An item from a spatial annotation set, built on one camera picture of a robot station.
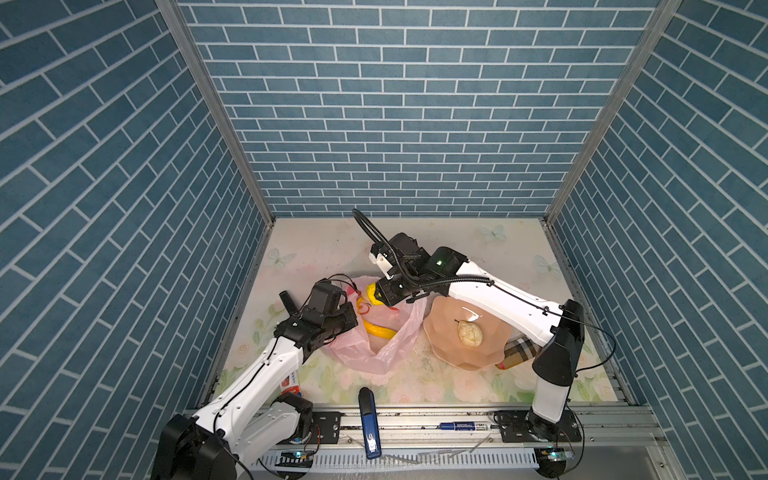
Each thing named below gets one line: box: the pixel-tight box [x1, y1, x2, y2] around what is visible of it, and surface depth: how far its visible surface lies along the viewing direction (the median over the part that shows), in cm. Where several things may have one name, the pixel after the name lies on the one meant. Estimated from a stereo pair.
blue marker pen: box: [438, 421, 490, 431], surface depth 75 cm
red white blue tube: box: [281, 370, 302, 397], surface depth 81 cm
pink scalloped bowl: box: [424, 295, 512, 371], surface depth 87 cm
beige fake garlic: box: [454, 319, 484, 347], surface depth 86 cm
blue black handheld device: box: [358, 387, 382, 460], surface depth 73 cm
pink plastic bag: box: [322, 276, 428, 375], surface depth 81 cm
